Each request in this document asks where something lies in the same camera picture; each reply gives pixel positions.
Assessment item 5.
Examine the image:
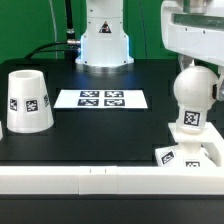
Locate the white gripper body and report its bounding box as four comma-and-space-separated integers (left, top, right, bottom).
161, 0, 224, 67

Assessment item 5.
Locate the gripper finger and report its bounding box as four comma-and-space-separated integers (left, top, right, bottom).
178, 54, 195, 71
212, 66, 224, 101

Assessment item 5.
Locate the white lamp bulb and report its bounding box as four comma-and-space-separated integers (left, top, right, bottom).
173, 66, 217, 134

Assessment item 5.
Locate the white lamp base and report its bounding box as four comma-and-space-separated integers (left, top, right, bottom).
155, 122, 223, 168

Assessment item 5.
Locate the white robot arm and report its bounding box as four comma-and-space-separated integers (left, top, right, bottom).
76, 0, 224, 101

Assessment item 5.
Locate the white lamp shade cone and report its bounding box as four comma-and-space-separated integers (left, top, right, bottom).
7, 70, 54, 133

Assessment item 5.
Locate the white marker sheet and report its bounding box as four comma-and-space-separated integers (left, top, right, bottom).
54, 90, 148, 109

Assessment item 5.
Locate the white part at left edge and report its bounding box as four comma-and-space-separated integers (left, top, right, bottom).
0, 121, 3, 141

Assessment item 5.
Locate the black cable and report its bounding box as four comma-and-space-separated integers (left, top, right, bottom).
24, 0, 82, 60

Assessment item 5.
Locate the white table border frame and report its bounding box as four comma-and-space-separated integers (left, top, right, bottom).
0, 123, 224, 195

